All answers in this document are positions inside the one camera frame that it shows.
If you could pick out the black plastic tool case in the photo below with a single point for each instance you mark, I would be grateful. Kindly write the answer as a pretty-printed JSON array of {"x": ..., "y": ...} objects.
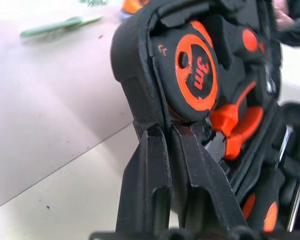
[{"x": 132, "y": 70}]

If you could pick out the orange black round object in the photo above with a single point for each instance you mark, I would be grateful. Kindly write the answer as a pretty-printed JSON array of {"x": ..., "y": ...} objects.
[{"x": 132, "y": 6}]

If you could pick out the pale green flat tool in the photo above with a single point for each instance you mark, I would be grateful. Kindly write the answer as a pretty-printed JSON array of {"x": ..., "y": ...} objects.
[{"x": 59, "y": 26}]

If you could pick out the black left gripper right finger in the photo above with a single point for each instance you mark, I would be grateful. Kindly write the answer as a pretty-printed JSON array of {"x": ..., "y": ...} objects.
[{"x": 204, "y": 190}]

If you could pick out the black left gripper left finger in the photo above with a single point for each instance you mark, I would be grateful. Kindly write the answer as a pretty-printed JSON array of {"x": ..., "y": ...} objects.
[{"x": 144, "y": 187}]

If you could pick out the pale pink table mat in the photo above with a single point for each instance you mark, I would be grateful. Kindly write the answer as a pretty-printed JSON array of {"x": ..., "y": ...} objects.
[{"x": 52, "y": 100}]

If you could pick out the black orange tape measure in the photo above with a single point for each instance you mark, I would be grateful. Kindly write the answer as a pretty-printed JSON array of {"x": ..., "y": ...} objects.
[{"x": 197, "y": 70}]

